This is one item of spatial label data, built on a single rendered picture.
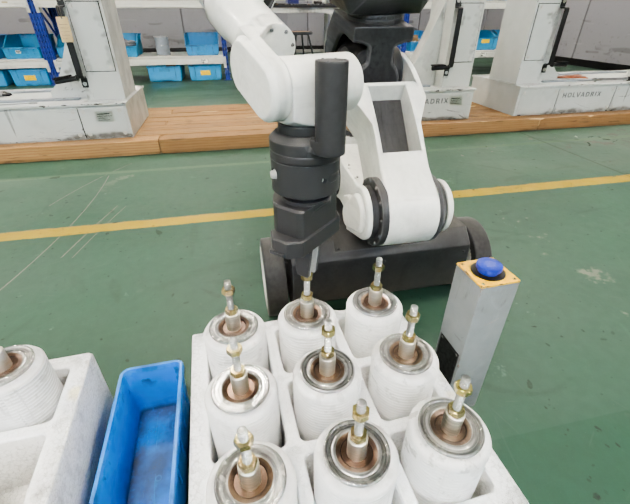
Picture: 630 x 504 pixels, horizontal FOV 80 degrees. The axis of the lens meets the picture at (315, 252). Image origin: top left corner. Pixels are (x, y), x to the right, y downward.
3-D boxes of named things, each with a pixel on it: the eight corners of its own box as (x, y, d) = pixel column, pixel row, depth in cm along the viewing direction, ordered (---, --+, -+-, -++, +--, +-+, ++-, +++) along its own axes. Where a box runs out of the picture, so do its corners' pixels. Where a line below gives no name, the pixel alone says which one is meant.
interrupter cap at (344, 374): (303, 398, 48) (303, 395, 48) (296, 354, 54) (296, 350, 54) (360, 391, 49) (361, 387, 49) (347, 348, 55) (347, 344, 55)
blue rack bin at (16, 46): (24, 54, 430) (16, 33, 419) (61, 54, 436) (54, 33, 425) (3, 59, 389) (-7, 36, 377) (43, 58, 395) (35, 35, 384)
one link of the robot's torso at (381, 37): (320, 70, 106) (323, -5, 94) (363, 69, 108) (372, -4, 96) (346, 111, 86) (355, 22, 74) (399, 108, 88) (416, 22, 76)
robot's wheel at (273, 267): (262, 284, 109) (257, 224, 98) (279, 282, 110) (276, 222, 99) (270, 333, 92) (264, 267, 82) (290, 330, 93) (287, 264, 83)
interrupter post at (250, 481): (267, 480, 40) (264, 463, 38) (249, 498, 38) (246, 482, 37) (252, 464, 41) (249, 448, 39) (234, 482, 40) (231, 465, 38)
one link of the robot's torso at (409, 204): (358, 256, 82) (323, 80, 95) (432, 247, 85) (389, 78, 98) (379, 232, 68) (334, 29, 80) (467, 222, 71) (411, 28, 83)
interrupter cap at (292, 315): (339, 320, 60) (339, 317, 60) (298, 338, 57) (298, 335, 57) (315, 295, 66) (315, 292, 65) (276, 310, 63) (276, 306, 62)
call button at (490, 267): (468, 268, 62) (471, 258, 61) (489, 265, 63) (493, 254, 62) (483, 282, 59) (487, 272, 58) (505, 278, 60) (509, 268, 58)
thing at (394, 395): (414, 403, 68) (431, 330, 58) (426, 456, 60) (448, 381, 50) (361, 402, 68) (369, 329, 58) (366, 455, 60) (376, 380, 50)
